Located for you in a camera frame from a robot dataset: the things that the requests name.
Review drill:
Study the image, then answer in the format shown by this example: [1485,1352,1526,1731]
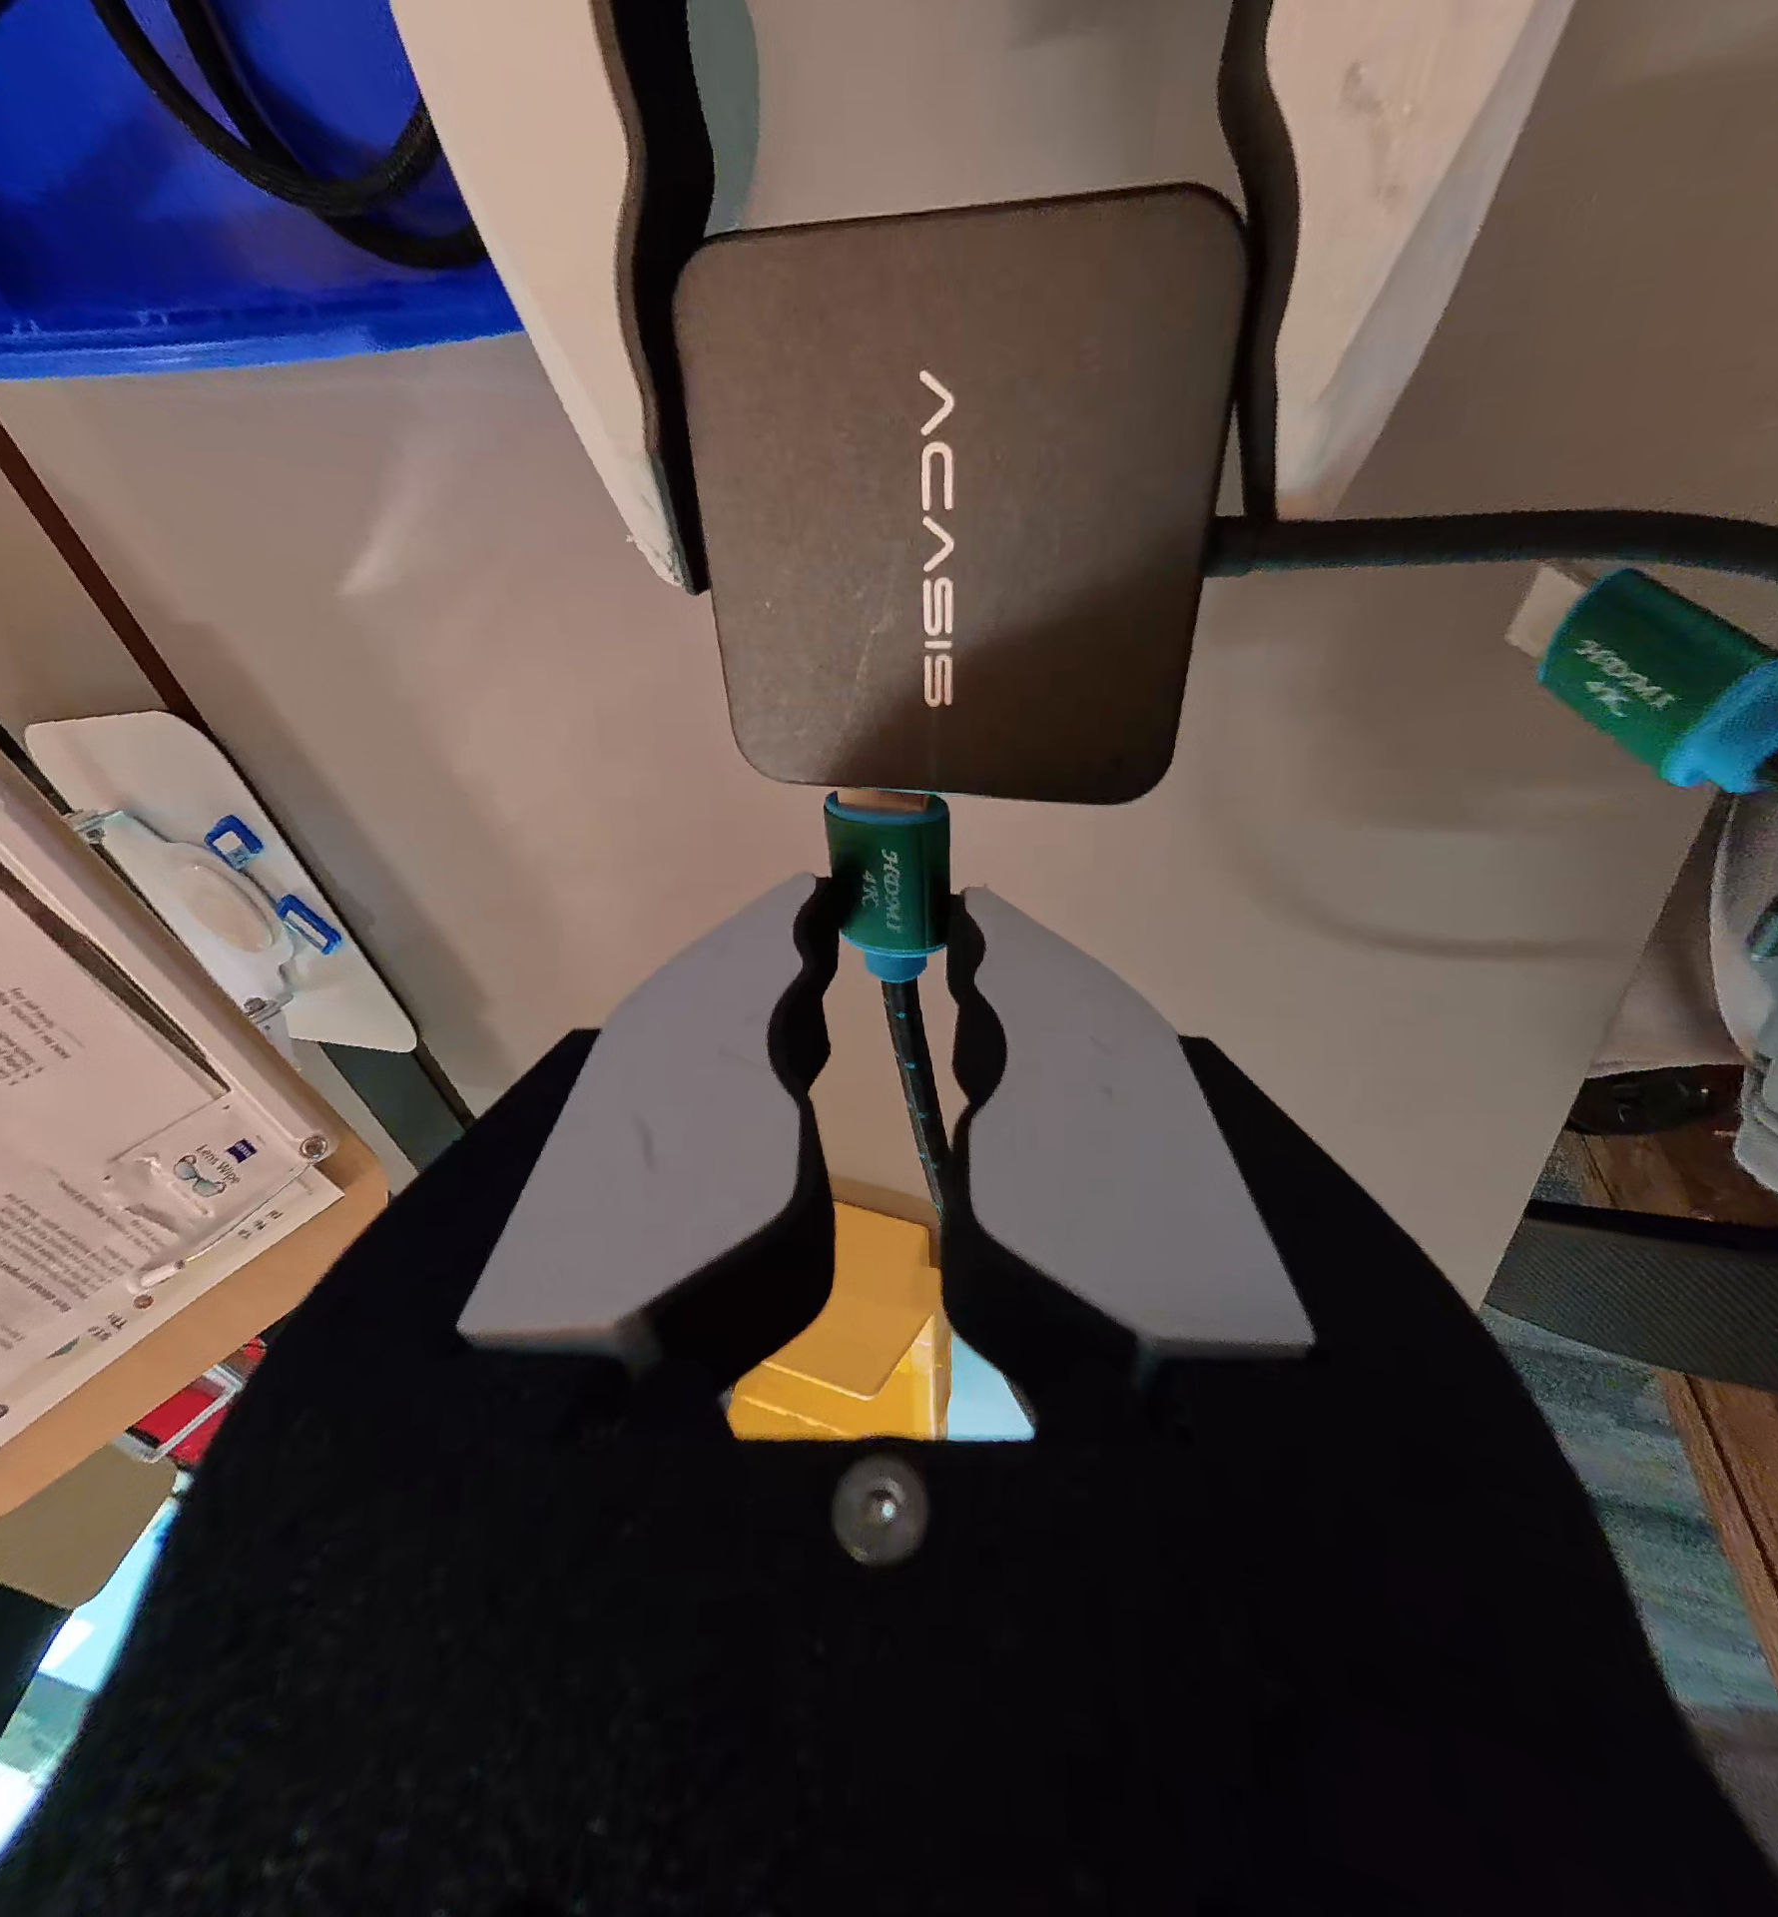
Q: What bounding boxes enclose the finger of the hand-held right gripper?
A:
[387,0,757,597]
[1221,0,1578,521]

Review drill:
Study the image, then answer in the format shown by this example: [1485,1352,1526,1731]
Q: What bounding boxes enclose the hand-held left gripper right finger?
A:
[946,888,1319,1381]

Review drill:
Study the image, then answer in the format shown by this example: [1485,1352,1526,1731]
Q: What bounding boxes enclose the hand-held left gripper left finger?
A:
[454,873,838,1377]

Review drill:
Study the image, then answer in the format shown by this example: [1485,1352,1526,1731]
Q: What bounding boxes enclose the yellow plastic bin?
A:
[723,1199,956,1442]

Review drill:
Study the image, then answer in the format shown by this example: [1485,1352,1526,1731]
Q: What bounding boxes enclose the black square usb hub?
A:
[672,183,1778,811]

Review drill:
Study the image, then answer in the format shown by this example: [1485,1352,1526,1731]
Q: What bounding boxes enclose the blue plastic bin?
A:
[0,0,521,384]

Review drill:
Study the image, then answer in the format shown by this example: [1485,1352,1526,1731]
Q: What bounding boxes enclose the dark grey chair seat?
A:
[1485,1064,1778,1382]

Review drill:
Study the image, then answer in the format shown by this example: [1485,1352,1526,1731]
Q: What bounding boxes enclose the white framed instruction sheet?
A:
[0,754,343,1447]

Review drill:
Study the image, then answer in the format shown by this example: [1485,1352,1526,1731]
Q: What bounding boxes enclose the white plastic holder blue clips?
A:
[22,711,417,1052]

